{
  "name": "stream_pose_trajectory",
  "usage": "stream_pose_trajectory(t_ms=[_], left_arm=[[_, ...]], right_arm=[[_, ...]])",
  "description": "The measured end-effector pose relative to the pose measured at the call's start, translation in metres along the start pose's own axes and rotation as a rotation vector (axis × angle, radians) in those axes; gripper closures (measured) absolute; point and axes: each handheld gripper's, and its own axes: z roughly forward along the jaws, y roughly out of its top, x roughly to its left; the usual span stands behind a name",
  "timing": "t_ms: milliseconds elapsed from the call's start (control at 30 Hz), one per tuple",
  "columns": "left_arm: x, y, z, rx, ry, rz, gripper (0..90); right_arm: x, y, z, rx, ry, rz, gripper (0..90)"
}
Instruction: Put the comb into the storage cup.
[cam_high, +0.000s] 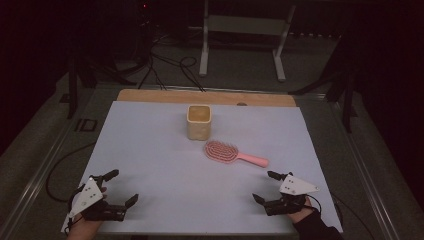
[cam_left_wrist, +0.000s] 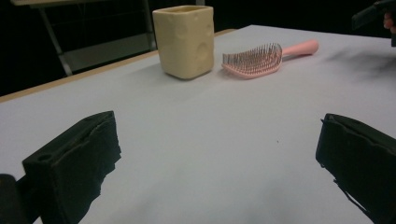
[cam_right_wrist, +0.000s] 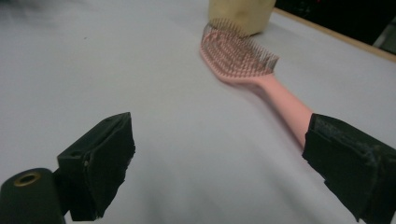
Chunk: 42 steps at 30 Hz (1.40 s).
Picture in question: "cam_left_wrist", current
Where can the pink slotted spatula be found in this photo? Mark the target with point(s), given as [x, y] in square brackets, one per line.
[299, 48]

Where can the yellow cheese-shaped cup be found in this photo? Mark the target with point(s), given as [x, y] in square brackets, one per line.
[183, 43]

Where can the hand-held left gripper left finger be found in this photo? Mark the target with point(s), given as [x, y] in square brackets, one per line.
[71, 168]

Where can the white table mat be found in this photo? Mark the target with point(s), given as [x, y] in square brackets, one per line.
[202, 124]

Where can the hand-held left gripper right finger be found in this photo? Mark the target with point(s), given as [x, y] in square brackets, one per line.
[361, 158]

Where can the white metal stand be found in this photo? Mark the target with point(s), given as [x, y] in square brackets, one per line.
[102, 51]

